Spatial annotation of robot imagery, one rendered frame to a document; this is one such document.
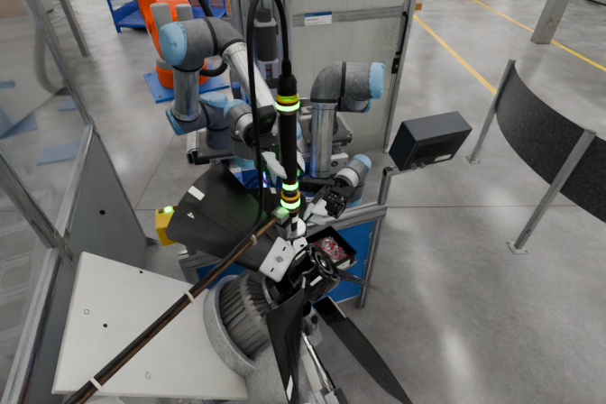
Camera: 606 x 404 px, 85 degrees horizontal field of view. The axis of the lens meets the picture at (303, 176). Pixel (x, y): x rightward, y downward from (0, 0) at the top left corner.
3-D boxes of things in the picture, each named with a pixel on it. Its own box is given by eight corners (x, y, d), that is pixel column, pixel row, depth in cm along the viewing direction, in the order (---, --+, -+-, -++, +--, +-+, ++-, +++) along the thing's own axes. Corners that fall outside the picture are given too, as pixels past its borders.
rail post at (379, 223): (359, 308, 202) (377, 219, 152) (355, 303, 205) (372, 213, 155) (364, 307, 203) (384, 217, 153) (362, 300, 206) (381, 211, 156)
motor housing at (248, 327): (285, 376, 86) (323, 348, 83) (216, 368, 71) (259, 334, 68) (263, 298, 103) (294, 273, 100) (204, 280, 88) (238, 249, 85)
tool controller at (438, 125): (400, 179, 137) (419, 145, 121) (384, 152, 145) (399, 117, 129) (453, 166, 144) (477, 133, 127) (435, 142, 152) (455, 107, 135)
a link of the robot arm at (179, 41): (208, 132, 147) (219, 36, 100) (176, 142, 140) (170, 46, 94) (197, 110, 150) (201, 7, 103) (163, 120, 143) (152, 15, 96)
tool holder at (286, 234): (289, 251, 79) (288, 222, 73) (266, 237, 82) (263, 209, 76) (310, 227, 85) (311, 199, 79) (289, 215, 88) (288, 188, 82)
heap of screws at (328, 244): (311, 285, 122) (311, 278, 119) (290, 259, 132) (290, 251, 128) (351, 261, 130) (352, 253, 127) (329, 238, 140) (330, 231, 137)
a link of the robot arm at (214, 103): (236, 123, 149) (233, 96, 141) (208, 133, 143) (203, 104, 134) (224, 113, 157) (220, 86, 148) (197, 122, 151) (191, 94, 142)
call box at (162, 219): (163, 249, 116) (155, 228, 109) (162, 228, 123) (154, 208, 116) (210, 237, 120) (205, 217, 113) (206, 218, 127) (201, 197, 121)
